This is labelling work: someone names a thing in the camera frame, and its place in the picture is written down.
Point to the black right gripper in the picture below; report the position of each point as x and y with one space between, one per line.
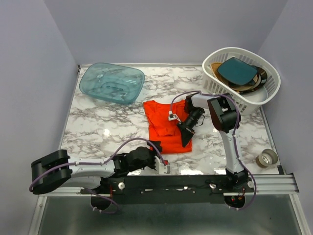
186 133

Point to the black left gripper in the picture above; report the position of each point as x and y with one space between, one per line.
154 152

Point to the orange t shirt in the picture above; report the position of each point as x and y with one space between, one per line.
163 130

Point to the clear blue plastic tub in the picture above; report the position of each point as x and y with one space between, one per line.
112 83

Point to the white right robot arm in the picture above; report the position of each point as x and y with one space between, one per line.
225 118

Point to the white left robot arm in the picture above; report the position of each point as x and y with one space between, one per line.
58 169

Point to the beige tape roll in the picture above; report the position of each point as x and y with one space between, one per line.
267 158

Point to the white plastic laundry basket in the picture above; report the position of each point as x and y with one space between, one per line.
250 102

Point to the tan wooden plate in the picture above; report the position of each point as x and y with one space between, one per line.
214 66

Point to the teal square plate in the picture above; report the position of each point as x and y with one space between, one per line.
236 71

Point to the dark round plate stack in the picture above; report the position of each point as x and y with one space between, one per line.
256 83

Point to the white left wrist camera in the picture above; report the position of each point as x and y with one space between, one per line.
161 168

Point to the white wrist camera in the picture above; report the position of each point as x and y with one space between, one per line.
173 117
161 168

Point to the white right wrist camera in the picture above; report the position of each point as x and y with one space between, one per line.
173 117

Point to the aluminium extrusion rail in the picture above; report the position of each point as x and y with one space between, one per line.
266 185

